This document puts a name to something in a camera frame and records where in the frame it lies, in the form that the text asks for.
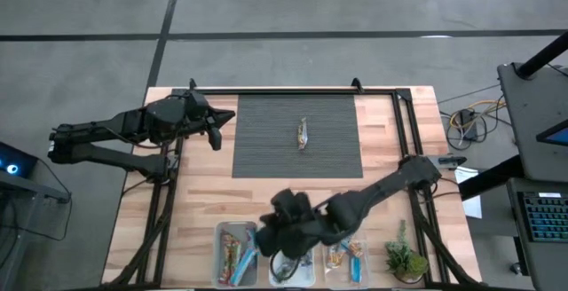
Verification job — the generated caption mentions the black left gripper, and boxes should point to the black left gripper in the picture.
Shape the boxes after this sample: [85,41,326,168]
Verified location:
[163,90,236,151]

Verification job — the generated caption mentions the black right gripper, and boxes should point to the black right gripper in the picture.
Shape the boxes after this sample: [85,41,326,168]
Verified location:
[256,188,334,259]

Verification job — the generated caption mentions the blue-ended green granola bar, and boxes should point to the blue-ended green granola bar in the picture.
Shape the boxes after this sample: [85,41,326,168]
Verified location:
[272,257,314,284]

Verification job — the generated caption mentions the red-ended granola bar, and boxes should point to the red-ended granola bar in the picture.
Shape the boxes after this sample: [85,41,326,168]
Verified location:
[219,231,241,287]

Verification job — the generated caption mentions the bright blue wrapper granola bar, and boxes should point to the bright blue wrapper granola bar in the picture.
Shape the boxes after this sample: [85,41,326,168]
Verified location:
[350,255,364,284]
[296,116,310,151]

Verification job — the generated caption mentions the translucent plastic storage bin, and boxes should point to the translucent plastic storage bin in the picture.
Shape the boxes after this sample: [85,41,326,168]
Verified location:
[211,219,260,288]
[321,235,370,290]
[268,250,317,287]

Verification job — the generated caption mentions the gray woven placemat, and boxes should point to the gray woven placemat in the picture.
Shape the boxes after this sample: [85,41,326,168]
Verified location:
[233,94,365,179]

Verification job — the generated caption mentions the artificial pale green sprig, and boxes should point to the artificial pale green sprig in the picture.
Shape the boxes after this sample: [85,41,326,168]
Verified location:
[396,218,410,244]

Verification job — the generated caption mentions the artificial green succulent plant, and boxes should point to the artificial green succulent plant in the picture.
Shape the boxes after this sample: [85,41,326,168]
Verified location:
[383,239,430,284]

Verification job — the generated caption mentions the small black control box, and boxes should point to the small black control box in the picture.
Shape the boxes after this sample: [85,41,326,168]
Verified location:
[437,155,468,170]

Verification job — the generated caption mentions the white paper sheet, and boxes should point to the white paper sheet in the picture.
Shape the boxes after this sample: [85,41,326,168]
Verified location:
[454,166,484,220]

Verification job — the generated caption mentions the gray side desk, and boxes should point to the gray side desk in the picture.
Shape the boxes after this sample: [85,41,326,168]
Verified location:
[0,170,72,291]

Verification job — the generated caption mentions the black computer with blue light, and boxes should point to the black computer with blue light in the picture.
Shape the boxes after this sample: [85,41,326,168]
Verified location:
[0,141,40,180]

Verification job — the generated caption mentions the black power adapter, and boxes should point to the black power adapter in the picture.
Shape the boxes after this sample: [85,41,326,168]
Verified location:
[458,108,479,142]

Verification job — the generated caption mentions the backlit black keyboard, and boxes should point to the backlit black keyboard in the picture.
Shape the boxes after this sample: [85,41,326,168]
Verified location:
[521,191,568,244]

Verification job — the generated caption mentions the black equipment cart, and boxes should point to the black equipment cart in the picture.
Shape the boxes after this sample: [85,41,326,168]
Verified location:
[458,62,568,291]

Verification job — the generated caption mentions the blue-screen monitor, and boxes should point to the blue-screen monitor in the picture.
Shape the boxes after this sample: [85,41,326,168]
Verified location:
[535,119,568,147]

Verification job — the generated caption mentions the black slanted pole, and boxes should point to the black slanted pole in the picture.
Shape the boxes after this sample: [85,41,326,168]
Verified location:
[517,30,568,80]

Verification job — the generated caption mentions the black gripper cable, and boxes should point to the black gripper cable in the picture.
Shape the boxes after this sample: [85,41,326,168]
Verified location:
[269,248,305,284]

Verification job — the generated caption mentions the black aluminium table frame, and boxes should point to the black aluminium table frame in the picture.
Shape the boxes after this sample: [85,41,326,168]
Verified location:
[100,84,489,291]

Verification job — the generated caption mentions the black diagonal frame strut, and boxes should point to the black diagonal frame strut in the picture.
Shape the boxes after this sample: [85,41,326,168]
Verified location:
[104,206,172,288]
[412,210,479,287]

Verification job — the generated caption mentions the black desk cable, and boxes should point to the black desk cable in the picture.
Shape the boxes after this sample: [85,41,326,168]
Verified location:
[0,157,75,243]

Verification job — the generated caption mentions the black floor cable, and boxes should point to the black floor cable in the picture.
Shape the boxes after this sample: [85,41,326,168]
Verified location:
[445,104,507,151]

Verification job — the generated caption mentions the thin gray floor cable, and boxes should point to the thin gray floor cable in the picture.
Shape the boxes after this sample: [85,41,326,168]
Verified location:
[437,83,501,105]

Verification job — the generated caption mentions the yellow cable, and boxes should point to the yellow cable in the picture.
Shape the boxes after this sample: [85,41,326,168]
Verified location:
[448,98,505,129]

